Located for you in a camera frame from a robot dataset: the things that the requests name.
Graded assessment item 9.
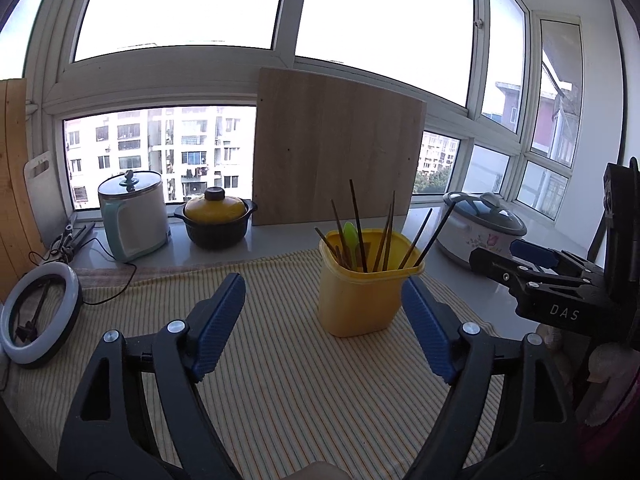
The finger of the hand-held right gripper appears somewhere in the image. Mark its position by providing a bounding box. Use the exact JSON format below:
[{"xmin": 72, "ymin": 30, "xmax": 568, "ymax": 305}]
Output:
[
  {"xmin": 468, "ymin": 247, "xmax": 606, "ymax": 306},
  {"xmin": 510, "ymin": 239, "xmax": 608, "ymax": 281}
]

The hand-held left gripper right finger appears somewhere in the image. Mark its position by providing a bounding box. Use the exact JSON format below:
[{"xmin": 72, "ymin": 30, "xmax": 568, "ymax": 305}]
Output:
[{"xmin": 401, "ymin": 276, "xmax": 576, "ymax": 480}]

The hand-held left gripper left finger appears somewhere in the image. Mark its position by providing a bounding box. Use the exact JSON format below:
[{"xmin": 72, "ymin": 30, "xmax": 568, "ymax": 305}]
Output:
[{"xmin": 56, "ymin": 272, "xmax": 247, "ymax": 480}]

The black chopstick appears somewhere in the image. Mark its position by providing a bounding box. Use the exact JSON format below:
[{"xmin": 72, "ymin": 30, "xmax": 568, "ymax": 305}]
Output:
[{"xmin": 414, "ymin": 199, "xmax": 456, "ymax": 267}]

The yellow plastic container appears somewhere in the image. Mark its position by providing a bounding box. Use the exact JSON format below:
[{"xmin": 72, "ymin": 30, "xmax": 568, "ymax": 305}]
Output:
[{"xmin": 318, "ymin": 228, "xmax": 426, "ymax": 338}]

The green plastic spoon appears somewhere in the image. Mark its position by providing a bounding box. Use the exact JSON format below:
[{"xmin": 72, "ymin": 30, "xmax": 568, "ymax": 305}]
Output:
[{"xmin": 341, "ymin": 221, "xmax": 360, "ymax": 268}]

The person's right forearm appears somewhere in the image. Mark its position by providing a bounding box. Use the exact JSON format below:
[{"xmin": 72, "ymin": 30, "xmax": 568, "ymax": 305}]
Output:
[{"xmin": 537, "ymin": 324, "xmax": 640, "ymax": 428}]

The white floral rice cooker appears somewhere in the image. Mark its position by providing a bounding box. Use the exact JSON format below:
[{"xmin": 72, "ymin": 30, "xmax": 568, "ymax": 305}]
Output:
[{"xmin": 435, "ymin": 191, "xmax": 528, "ymax": 275}]

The striped table cloth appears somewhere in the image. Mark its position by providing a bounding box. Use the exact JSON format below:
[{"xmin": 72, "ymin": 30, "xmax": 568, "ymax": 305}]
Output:
[{"xmin": 0, "ymin": 249, "xmax": 506, "ymax": 480}]

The black pot with yellow lid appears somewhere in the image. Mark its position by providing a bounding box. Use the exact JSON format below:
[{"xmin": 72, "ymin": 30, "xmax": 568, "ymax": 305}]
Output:
[{"xmin": 173, "ymin": 186, "xmax": 258, "ymax": 251}]

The teal and white electric cooker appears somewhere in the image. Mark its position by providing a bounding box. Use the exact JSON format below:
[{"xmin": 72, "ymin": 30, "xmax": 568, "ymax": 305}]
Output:
[{"xmin": 97, "ymin": 170, "xmax": 172, "ymax": 262}]

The black folded tripod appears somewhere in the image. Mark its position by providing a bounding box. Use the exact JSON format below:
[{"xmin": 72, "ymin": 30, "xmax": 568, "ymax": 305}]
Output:
[{"xmin": 47, "ymin": 220, "xmax": 97, "ymax": 267}]

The apartment building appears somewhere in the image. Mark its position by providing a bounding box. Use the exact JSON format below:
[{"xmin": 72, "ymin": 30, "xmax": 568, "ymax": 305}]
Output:
[{"xmin": 64, "ymin": 106, "xmax": 257, "ymax": 211}]

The light wooden board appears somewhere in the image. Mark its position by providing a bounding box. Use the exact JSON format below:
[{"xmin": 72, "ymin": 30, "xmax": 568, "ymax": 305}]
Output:
[{"xmin": 251, "ymin": 66, "xmax": 428, "ymax": 228}]

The white cutting board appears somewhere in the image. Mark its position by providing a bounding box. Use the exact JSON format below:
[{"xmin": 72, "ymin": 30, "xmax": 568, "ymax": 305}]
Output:
[{"xmin": 24, "ymin": 151, "xmax": 76, "ymax": 250}]

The brown wooden board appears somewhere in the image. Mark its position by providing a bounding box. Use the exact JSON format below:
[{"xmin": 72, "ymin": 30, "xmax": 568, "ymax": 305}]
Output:
[{"xmin": 0, "ymin": 78, "xmax": 51, "ymax": 303}]

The black power cable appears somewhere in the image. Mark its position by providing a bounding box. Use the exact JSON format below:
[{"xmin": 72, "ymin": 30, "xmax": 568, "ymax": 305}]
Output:
[{"xmin": 75, "ymin": 250, "xmax": 138, "ymax": 307}]

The ring light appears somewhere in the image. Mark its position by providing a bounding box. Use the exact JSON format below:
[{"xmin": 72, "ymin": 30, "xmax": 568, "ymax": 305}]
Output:
[{"xmin": 0, "ymin": 262, "xmax": 83, "ymax": 370}]

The white window frame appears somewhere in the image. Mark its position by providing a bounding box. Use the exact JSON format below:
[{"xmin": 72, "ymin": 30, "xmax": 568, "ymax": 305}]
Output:
[{"xmin": 0, "ymin": 0, "xmax": 626, "ymax": 261}]

